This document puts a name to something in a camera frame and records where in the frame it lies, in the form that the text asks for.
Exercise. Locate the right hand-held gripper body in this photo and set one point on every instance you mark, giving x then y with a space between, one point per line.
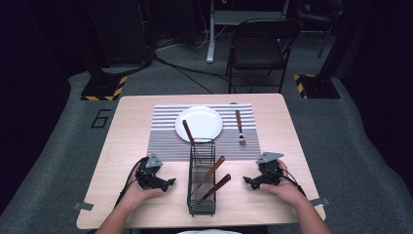
269 170

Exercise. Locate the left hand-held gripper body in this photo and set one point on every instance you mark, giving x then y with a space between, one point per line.
148 177

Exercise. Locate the person's left hand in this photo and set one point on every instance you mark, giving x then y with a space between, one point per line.
139 195

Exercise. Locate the person's right hand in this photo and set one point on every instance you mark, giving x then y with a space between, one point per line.
287 191

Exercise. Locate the striped grey placemat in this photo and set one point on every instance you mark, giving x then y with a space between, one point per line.
233 151

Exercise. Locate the grey tape strip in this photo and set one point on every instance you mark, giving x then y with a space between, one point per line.
83 205
319 201

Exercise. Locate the person's white shirt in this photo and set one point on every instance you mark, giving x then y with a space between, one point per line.
209 231

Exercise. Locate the white round plate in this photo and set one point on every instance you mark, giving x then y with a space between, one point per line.
203 122

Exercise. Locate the black yellow striped stand base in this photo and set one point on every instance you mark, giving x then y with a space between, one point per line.
319 87
102 88

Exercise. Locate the black folding chair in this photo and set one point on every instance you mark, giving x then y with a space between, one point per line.
259 53

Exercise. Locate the black equipment cabinet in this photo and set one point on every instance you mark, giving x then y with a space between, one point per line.
123 32

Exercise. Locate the white desk frame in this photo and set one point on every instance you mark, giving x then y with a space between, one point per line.
212 32

